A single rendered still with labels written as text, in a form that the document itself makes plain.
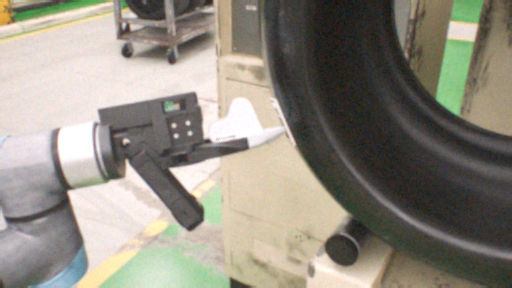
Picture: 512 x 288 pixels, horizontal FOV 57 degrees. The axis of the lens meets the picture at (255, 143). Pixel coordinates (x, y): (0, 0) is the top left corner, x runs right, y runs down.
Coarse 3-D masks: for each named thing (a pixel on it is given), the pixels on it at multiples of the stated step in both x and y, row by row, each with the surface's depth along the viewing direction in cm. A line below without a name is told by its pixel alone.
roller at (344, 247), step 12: (348, 216) 63; (336, 228) 61; (348, 228) 60; (360, 228) 61; (336, 240) 59; (348, 240) 58; (360, 240) 60; (336, 252) 60; (348, 252) 59; (360, 252) 59; (348, 264) 59
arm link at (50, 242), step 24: (24, 216) 53; (48, 216) 54; (72, 216) 57; (0, 240) 53; (24, 240) 53; (48, 240) 55; (72, 240) 57; (0, 264) 51; (24, 264) 53; (48, 264) 55; (72, 264) 57
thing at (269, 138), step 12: (240, 108) 55; (252, 108) 55; (228, 120) 55; (240, 120) 55; (252, 120) 55; (216, 132) 55; (228, 132) 55; (240, 132) 55; (252, 132) 55; (264, 132) 55; (276, 132) 56; (252, 144) 54; (264, 144) 56
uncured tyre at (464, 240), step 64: (320, 0) 67; (384, 0) 71; (320, 64) 68; (384, 64) 74; (320, 128) 52; (384, 128) 75; (448, 128) 73; (384, 192) 53; (448, 192) 69; (448, 256) 50
